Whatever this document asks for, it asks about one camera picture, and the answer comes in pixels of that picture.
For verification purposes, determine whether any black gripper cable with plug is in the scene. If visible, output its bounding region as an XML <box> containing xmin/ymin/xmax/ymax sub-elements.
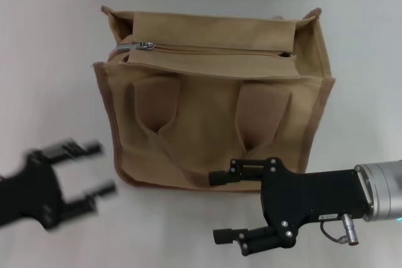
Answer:
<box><xmin>319</xmin><ymin>213</ymin><xmax>361</xmax><ymax>247</ymax></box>

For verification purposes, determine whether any silver metal zipper pull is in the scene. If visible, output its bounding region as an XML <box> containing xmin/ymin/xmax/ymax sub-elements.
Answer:
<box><xmin>115</xmin><ymin>41</ymin><xmax>155</xmax><ymax>52</ymax></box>

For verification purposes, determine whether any khaki canvas food bag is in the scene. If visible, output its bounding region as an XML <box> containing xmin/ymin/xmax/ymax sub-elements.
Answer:
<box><xmin>90</xmin><ymin>4</ymin><xmax>336</xmax><ymax>191</ymax></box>

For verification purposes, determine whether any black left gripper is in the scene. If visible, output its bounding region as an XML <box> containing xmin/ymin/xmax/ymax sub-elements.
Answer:
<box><xmin>0</xmin><ymin>137</ymin><xmax>119</xmax><ymax>232</ymax></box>

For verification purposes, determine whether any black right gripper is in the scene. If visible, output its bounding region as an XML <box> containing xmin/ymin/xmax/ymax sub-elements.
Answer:
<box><xmin>209</xmin><ymin>156</ymin><xmax>370</xmax><ymax>256</ymax></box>

